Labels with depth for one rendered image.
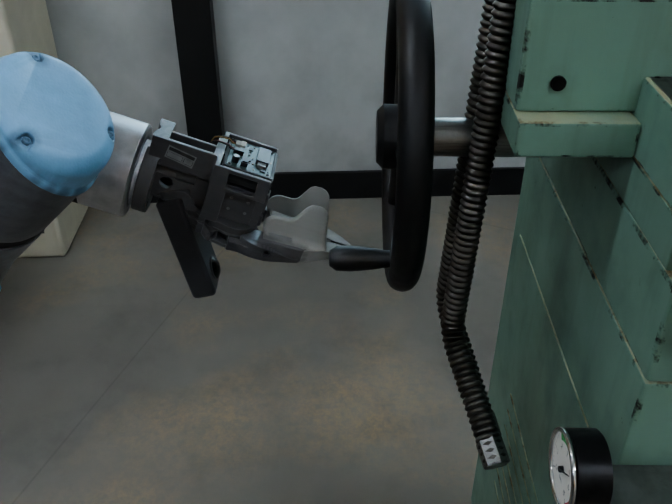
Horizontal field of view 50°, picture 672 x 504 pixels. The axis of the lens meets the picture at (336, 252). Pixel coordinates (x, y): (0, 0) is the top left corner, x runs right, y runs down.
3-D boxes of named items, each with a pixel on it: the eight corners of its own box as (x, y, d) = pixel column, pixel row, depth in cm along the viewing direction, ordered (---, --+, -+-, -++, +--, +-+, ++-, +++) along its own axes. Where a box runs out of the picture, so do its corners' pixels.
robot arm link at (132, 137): (70, 221, 66) (101, 171, 74) (124, 237, 67) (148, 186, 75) (86, 135, 61) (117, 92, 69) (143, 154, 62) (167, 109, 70)
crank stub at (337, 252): (328, 244, 70) (328, 246, 68) (389, 244, 70) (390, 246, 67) (328, 270, 70) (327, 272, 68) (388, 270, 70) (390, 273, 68)
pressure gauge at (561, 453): (539, 478, 60) (556, 408, 55) (586, 479, 60) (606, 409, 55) (557, 546, 55) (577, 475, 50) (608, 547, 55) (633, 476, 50)
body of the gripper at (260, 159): (278, 187, 64) (144, 143, 62) (251, 262, 69) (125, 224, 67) (285, 149, 71) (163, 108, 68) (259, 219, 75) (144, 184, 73)
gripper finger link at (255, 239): (302, 259, 68) (211, 231, 66) (297, 271, 68) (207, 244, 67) (305, 232, 72) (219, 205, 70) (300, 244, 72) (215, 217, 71)
